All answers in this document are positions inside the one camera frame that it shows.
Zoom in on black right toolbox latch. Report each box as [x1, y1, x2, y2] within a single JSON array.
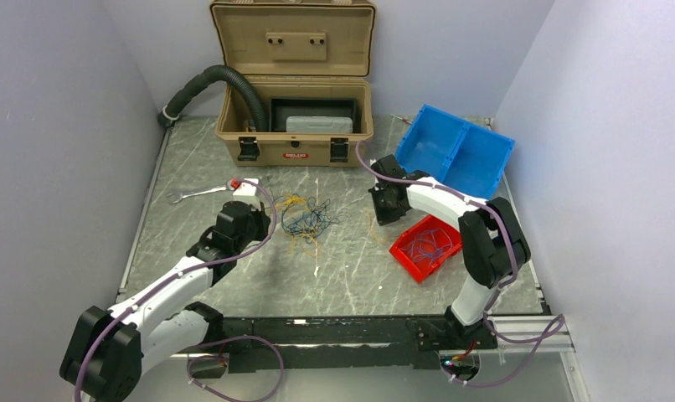
[[329, 138, 349, 163]]

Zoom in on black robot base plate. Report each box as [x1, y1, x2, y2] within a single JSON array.
[[184, 314, 497, 374]]

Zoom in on silver combination wrench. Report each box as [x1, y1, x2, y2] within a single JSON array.
[[166, 181, 238, 204]]

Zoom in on black left toolbox latch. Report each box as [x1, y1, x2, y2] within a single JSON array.
[[237, 137, 260, 162]]

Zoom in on yellow cable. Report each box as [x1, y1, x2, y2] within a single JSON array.
[[367, 213, 394, 248]]

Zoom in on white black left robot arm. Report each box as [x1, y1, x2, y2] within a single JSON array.
[[59, 201, 276, 401]]

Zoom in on small red screwdriver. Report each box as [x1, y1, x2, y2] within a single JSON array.
[[391, 114, 413, 126]]

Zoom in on tan plastic toolbox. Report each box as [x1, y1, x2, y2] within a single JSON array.
[[209, 1, 377, 168]]

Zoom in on red plastic bin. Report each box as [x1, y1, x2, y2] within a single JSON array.
[[389, 215, 462, 283]]

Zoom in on black corrugated hose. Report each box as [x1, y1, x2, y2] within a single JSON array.
[[157, 64, 271, 133]]

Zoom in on blue divided plastic bin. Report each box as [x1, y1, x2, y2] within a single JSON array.
[[395, 105, 515, 198]]

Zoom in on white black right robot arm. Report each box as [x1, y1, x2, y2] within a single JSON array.
[[360, 155, 532, 348]]

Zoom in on blue cable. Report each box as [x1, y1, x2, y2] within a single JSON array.
[[406, 228, 452, 263]]

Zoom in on blue yellow black cables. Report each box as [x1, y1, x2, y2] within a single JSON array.
[[273, 193, 342, 259]]

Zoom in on black tray in toolbox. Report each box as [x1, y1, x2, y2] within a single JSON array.
[[268, 97, 362, 132]]

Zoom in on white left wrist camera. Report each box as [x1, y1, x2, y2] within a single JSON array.
[[229, 178, 261, 209]]

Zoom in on grey case in toolbox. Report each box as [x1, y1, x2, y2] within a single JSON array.
[[286, 116, 353, 134]]

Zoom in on black toolbox latch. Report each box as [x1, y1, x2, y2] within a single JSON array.
[[329, 138, 349, 163], [237, 137, 260, 162]]

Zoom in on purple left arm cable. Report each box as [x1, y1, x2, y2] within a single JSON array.
[[74, 178, 286, 402]]

